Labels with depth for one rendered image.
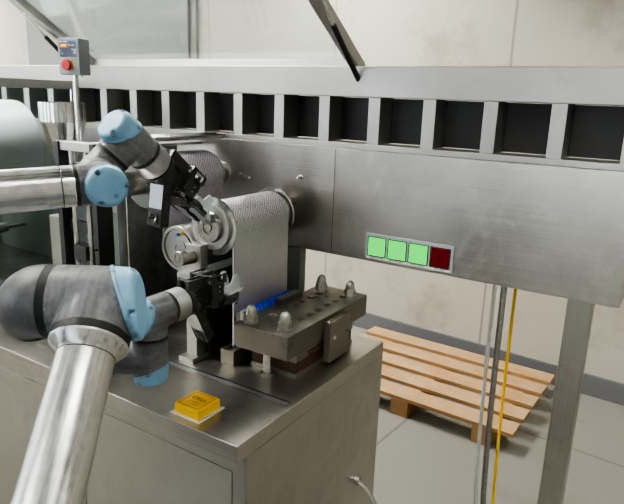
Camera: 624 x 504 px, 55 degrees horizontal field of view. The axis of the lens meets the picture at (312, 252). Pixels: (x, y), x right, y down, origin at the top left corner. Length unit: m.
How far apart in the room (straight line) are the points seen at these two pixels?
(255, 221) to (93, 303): 0.70
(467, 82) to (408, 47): 2.42
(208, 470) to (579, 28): 2.90
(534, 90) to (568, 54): 2.09
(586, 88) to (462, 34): 2.37
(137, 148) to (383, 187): 0.66
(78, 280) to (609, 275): 1.10
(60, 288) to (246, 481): 0.59
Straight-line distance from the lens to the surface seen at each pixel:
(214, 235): 1.49
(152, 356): 1.32
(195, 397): 1.37
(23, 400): 1.86
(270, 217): 1.59
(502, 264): 1.52
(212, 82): 1.92
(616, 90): 1.44
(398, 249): 1.60
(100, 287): 0.94
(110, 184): 1.12
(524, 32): 3.64
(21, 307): 0.98
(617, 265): 1.47
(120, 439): 1.56
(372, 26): 4.06
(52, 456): 0.86
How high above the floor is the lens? 1.57
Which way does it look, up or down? 14 degrees down
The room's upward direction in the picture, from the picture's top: 2 degrees clockwise
